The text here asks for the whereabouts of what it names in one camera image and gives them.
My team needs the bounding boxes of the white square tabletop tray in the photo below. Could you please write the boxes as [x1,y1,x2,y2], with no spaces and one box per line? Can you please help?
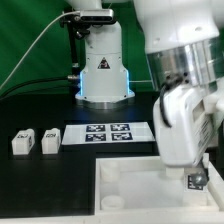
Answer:
[95,156,224,214]

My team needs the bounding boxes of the black cables on table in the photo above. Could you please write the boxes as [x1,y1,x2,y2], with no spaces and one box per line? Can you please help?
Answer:
[0,75,81,101]

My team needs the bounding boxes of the white camera cable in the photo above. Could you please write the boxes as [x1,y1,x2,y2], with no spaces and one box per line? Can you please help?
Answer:
[0,10,81,91]

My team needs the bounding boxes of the black camera stand pole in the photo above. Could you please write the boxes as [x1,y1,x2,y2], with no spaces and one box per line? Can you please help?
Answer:
[67,23,80,76]

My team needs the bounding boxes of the grey camera on stand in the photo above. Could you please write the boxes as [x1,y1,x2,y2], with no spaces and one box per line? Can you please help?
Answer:
[59,8,115,25]

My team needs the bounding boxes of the white sheet with AprilTags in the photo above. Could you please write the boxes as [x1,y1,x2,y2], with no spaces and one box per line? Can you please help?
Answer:
[62,122,155,145]

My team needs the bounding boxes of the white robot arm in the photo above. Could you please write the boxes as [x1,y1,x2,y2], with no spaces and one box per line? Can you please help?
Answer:
[66,0,224,186]

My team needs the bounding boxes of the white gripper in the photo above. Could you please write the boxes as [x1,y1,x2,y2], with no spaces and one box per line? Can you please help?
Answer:
[153,85,224,190]

